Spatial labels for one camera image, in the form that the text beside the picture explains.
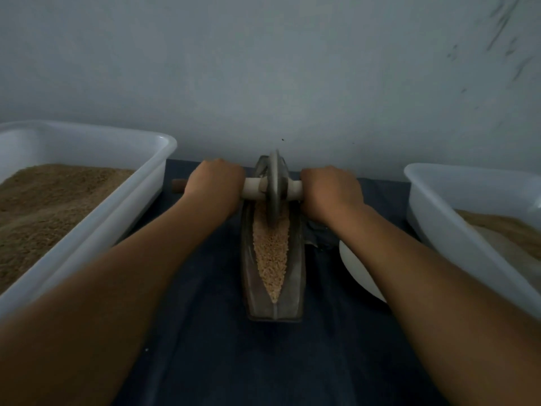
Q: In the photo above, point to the person's right hand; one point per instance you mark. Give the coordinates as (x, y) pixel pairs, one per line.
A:
(331, 194)

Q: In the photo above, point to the white round plate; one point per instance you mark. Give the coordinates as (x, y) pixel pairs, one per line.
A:
(359, 270)

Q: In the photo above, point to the person's left forearm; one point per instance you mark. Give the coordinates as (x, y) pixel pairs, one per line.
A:
(89, 321)

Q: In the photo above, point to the boat-shaped metal grinding trough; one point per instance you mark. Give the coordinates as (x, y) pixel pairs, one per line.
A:
(292, 308)

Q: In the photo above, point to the dark blue table cloth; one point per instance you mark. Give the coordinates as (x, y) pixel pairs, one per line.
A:
(211, 359)

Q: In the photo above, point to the person's right forearm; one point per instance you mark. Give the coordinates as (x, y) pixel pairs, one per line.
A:
(448, 313)

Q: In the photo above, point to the person's left hand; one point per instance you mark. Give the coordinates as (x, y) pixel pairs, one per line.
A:
(216, 186)

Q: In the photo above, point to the white plastic tub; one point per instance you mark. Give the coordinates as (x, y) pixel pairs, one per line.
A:
(461, 249)
(123, 211)

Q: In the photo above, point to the large brown grain heap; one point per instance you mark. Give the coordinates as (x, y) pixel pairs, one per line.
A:
(42, 215)
(505, 225)

